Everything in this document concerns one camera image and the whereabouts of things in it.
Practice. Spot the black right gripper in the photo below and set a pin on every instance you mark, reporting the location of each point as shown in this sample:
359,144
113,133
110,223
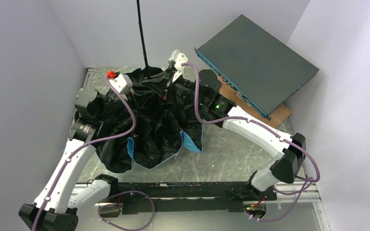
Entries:
175,82

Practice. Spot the light blue folding umbrella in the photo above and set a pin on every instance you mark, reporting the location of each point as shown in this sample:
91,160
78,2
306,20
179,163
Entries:
150,132

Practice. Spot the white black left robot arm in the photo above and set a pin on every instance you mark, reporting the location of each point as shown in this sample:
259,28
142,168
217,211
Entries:
56,208

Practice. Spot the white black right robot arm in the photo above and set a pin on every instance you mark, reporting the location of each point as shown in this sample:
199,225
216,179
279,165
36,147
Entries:
211,107

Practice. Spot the brown wooden board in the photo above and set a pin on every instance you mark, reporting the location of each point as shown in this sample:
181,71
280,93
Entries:
280,114

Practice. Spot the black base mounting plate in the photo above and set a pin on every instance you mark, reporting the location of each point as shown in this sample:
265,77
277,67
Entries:
232,196

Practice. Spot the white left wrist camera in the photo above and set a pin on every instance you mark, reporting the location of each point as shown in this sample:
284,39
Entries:
119,82

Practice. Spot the aluminium left side rail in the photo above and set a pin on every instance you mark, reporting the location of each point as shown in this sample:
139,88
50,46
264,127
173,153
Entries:
86,79

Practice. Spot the dark grey network switch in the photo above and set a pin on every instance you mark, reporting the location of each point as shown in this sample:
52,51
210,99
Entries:
260,68

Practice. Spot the aluminium front rail frame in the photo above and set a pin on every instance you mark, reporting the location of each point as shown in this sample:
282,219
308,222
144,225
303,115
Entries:
289,194

